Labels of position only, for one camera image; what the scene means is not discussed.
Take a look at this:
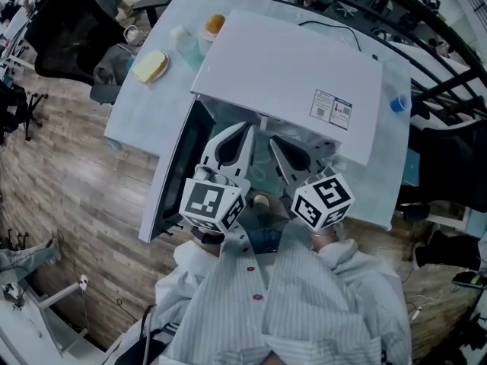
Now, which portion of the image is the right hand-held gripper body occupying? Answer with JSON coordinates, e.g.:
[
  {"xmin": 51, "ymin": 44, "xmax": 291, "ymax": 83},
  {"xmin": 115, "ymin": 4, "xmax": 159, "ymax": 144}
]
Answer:
[{"xmin": 282, "ymin": 165, "xmax": 356, "ymax": 232}]

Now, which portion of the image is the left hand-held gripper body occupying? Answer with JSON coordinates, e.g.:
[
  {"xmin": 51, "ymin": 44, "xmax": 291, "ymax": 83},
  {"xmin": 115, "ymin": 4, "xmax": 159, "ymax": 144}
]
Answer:
[{"xmin": 178, "ymin": 164, "xmax": 251, "ymax": 233}]

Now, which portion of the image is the white microwave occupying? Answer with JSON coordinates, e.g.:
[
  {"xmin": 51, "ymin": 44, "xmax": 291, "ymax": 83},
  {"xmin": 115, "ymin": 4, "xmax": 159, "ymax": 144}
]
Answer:
[{"xmin": 138, "ymin": 8, "xmax": 384, "ymax": 243}]

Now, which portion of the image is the person's right forearm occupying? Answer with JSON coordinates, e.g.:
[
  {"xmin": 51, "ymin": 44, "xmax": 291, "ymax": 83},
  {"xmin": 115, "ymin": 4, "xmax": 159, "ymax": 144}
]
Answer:
[{"xmin": 308, "ymin": 228, "xmax": 381, "ymax": 292}]

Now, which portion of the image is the person's left forearm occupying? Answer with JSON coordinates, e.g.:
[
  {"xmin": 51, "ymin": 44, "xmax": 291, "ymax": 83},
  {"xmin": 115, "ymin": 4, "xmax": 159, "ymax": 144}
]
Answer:
[{"xmin": 173, "ymin": 224, "xmax": 239, "ymax": 277}]

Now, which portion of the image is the blue plastic cup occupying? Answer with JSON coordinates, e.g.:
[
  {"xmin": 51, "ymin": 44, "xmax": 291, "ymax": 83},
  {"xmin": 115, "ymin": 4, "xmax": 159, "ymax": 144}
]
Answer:
[{"xmin": 390, "ymin": 93, "xmax": 413, "ymax": 115}]

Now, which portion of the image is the black wristwatch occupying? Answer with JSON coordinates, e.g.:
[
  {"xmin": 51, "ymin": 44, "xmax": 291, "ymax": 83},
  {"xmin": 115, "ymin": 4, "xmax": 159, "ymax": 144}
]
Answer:
[{"xmin": 190, "ymin": 225, "xmax": 226, "ymax": 246}]

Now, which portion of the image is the person's blue jeans leg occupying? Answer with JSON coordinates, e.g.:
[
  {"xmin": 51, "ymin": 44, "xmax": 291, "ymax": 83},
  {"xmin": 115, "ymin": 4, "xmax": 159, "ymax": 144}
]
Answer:
[{"xmin": 246, "ymin": 226, "xmax": 285, "ymax": 255}]

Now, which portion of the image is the table with pale tablecloth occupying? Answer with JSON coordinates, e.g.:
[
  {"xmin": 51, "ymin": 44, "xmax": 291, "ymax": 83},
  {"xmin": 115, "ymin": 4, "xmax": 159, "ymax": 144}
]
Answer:
[{"xmin": 103, "ymin": 0, "xmax": 414, "ymax": 232}]

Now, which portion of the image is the yellow sponge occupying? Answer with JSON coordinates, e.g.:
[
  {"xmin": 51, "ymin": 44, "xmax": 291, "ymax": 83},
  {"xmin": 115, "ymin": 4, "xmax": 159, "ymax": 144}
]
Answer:
[{"xmin": 131, "ymin": 49, "xmax": 171, "ymax": 86}]

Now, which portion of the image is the clear plastic bottle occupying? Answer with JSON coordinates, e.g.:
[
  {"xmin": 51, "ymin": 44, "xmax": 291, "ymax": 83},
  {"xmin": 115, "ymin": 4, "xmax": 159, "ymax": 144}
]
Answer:
[{"xmin": 170, "ymin": 26, "xmax": 203, "ymax": 71}]

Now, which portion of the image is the pale yellow block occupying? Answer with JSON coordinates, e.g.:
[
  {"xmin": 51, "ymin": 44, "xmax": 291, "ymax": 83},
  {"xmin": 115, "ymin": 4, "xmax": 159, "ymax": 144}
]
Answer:
[{"xmin": 132, "ymin": 49, "xmax": 167, "ymax": 83}]

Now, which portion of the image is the person's striped white shirt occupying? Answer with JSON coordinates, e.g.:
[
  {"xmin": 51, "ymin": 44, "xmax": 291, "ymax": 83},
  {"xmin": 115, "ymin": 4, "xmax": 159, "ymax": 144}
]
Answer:
[{"xmin": 113, "ymin": 218, "xmax": 414, "ymax": 365}]

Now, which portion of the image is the black office chair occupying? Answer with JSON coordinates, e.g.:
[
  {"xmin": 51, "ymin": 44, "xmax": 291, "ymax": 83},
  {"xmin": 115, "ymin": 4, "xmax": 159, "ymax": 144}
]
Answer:
[
  {"xmin": 0, "ymin": 81, "xmax": 49, "ymax": 142},
  {"xmin": 395, "ymin": 119, "xmax": 487, "ymax": 221},
  {"xmin": 24, "ymin": 0, "xmax": 127, "ymax": 87}
]

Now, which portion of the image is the black metal railing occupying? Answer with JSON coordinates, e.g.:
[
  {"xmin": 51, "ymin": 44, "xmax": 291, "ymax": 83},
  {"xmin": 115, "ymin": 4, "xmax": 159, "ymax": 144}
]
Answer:
[{"xmin": 215, "ymin": 0, "xmax": 487, "ymax": 122}]

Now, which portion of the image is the white side table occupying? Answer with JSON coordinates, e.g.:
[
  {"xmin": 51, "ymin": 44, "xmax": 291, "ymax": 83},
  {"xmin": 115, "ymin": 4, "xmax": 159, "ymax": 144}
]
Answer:
[{"xmin": 0, "ymin": 278, "xmax": 89, "ymax": 365}]

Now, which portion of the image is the thin silver bracelet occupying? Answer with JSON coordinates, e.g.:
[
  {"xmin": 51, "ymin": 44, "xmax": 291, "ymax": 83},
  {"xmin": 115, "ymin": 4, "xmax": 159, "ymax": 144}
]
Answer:
[{"xmin": 309, "ymin": 228, "xmax": 339, "ymax": 240}]

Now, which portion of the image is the black power cable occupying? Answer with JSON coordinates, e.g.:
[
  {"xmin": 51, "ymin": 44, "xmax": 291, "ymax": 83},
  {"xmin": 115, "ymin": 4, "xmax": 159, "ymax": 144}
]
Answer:
[{"xmin": 298, "ymin": 20, "xmax": 378, "ymax": 61}]

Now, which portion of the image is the black backpack strap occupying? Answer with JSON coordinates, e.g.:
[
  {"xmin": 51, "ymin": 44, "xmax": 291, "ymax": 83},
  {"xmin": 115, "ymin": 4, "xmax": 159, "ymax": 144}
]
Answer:
[{"xmin": 128, "ymin": 303, "xmax": 180, "ymax": 365}]

